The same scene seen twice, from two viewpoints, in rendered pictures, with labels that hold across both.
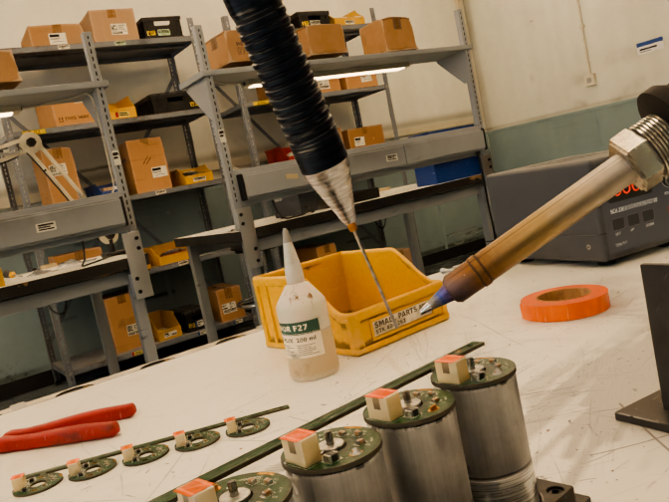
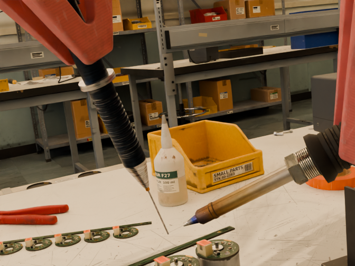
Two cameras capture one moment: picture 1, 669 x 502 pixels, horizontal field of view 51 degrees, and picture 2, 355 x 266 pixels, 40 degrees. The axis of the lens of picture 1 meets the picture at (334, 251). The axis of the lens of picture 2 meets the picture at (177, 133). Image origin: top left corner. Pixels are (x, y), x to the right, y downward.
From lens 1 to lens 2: 0.10 m
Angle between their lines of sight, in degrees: 9
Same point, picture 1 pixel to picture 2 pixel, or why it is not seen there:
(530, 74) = not seen: outside the picture
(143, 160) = not seen: hidden behind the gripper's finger
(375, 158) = (263, 27)
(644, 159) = (296, 173)
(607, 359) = (338, 224)
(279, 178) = (193, 36)
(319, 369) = (174, 200)
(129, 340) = (86, 130)
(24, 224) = (23, 52)
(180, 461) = (85, 248)
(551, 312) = (321, 183)
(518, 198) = (328, 95)
